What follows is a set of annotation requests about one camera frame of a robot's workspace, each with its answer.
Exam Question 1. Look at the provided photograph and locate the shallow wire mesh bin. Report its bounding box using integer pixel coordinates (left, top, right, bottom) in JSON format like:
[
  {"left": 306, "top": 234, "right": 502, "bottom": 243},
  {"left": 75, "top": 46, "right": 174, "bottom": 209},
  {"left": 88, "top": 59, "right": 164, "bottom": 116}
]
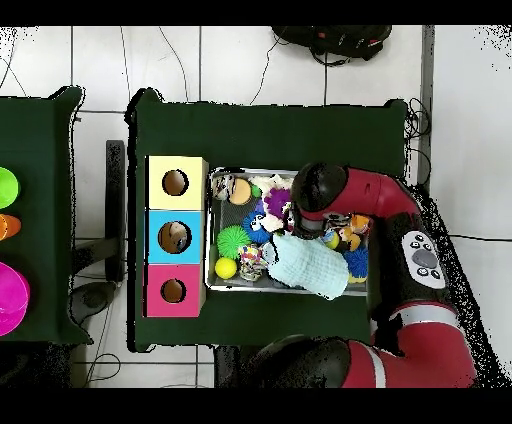
[{"left": 203, "top": 167, "right": 370, "bottom": 298}]

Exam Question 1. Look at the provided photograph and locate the black cable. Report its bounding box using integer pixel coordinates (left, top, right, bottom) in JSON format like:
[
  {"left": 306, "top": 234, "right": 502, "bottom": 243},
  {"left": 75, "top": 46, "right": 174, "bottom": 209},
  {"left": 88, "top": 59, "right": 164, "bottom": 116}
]
[{"left": 447, "top": 233, "right": 512, "bottom": 244}]

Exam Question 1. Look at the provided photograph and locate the green spiky rubber ball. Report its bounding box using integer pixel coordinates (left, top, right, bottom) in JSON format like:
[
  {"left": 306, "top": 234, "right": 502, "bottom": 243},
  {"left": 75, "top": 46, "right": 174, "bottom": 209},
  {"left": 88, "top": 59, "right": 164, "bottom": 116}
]
[{"left": 216, "top": 224, "right": 252, "bottom": 260}]

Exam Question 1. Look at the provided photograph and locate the magenta plastic bowl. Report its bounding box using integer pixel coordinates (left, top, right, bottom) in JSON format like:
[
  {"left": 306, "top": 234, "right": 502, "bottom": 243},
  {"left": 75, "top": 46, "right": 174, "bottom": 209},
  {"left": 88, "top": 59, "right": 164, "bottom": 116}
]
[{"left": 0, "top": 261, "right": 31, "bottom": 337}]

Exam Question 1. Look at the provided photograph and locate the brown plush monkey toy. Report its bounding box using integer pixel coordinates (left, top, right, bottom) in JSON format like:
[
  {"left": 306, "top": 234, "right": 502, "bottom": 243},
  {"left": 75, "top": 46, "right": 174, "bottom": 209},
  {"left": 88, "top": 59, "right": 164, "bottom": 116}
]
[{"left": 337, "top": 213, "right": 371, "bottom": 252}]

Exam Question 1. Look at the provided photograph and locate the wooden box with three holes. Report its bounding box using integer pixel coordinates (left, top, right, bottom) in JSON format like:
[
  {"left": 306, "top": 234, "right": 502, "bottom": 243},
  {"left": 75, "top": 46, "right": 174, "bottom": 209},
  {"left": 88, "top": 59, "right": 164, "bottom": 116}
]
[{"left": 142, "top": 155, "right": 210, "bottom": 319}]

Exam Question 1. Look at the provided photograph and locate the yellow ball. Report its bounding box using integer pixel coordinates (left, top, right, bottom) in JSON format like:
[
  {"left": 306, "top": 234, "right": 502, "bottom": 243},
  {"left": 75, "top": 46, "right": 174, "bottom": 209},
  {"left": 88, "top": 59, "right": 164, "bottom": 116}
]
[{"left": 214, "top": 256, "right": 238, "bottom": 280}]

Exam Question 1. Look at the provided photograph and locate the green plastic cup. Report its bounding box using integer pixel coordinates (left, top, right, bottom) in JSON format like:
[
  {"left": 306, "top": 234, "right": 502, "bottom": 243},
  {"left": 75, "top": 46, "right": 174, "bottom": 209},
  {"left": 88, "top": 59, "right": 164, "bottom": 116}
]
[{"left": 0, "top": 166, "right": 20, "bottom": 210}]

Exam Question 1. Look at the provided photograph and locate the black upright panel on stand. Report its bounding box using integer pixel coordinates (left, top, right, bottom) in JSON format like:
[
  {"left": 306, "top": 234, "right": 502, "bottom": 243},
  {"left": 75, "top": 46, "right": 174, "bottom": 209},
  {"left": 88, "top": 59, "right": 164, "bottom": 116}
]
[{"left": 70, "top": 139, "right": 128, "bottom": 325}]

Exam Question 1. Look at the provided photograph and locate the orange plastic cone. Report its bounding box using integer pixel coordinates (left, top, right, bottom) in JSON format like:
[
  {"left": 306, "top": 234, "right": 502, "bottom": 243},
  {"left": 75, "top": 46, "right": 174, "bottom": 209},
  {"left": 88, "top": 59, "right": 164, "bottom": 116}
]
[{"left": 0, "top": 213, "right": 22, "bottom": 242}]

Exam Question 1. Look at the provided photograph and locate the blue spiky rubber ball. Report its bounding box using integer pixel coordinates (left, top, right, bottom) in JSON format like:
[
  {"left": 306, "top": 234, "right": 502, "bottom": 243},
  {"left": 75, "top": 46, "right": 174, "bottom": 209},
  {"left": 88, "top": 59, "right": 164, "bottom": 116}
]
[{"left": 342, "top": 245, "right": 369, "bottom": 280}]

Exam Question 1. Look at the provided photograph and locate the black backpack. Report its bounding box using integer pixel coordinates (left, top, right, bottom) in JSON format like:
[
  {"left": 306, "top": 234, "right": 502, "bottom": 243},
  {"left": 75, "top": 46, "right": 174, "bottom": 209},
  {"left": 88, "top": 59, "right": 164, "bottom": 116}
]
[{"left": 271, "top": 25, "right": 393, "bottom": 65}]

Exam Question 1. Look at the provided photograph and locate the purple spiky monster toy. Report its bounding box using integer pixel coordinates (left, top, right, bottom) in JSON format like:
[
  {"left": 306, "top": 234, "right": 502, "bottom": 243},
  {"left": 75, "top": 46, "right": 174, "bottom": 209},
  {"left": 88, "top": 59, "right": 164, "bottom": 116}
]
[{"left": 263, "top": 187, "right": 293, "bottom": 220}]

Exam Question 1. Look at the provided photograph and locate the blue spiky toy with eyes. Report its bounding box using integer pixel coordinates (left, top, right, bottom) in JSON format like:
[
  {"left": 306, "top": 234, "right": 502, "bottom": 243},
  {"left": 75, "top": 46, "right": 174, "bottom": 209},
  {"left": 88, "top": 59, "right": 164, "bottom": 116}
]
[{"left": 242, "top": 209, "right": 273, "bottom": 246}]

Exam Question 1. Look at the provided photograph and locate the dark green table cloth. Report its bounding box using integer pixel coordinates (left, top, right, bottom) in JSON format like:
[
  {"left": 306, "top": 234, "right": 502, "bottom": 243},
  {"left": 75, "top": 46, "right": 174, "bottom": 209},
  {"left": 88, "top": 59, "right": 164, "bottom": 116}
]
[
  {"left": 0, "top": 86, "right": 93, "bottom": 346},
  {"left": 125, "top": 87, "right": 409, "bottom": 353}
]

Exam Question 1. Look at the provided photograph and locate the mint green waffle cloth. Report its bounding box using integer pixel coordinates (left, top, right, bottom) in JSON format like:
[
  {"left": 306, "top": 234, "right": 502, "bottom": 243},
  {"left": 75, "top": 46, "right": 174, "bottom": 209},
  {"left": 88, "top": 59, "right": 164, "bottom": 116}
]
[{"left": 266, "top": 233, "right": 350, "bottom": 301}]

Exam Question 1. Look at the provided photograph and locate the cream knitted cloth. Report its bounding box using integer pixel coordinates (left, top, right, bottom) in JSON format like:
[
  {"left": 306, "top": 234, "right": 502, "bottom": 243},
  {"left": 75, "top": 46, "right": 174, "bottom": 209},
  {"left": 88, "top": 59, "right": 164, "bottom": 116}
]
[{"left": 249, "top": 173, "right": 296, "bottom": 234}]

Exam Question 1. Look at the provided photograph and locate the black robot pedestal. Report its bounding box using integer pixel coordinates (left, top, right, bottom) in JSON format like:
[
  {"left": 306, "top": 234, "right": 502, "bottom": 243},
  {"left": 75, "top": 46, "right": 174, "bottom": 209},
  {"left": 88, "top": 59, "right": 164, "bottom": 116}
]
[{"left": 213, "top": 345, "right": 261, "bottom": 389}]

